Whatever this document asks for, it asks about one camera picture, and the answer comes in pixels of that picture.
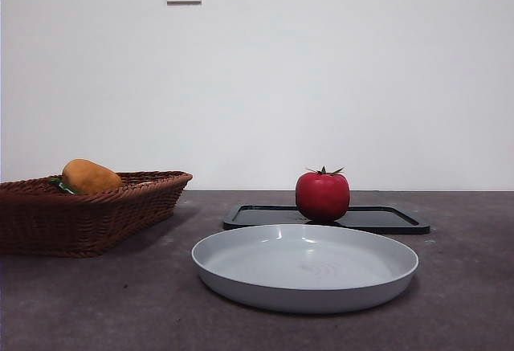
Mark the red tomato with green stem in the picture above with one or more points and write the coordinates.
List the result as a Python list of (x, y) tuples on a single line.
[(322, 198)]

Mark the black rectangular tray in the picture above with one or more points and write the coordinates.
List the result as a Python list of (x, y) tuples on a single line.
[(381, 218)]

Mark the grey round plate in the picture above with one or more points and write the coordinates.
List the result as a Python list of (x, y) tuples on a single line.
[(305, 270)]

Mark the yellow-brown potato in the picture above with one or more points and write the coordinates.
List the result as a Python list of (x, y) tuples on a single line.
[(90, 176)]

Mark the green chili pepper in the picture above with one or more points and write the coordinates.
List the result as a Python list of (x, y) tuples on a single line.
[(62, 185)]

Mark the brown wicker basket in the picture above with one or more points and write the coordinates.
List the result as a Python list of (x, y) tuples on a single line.
[(80, 222)]

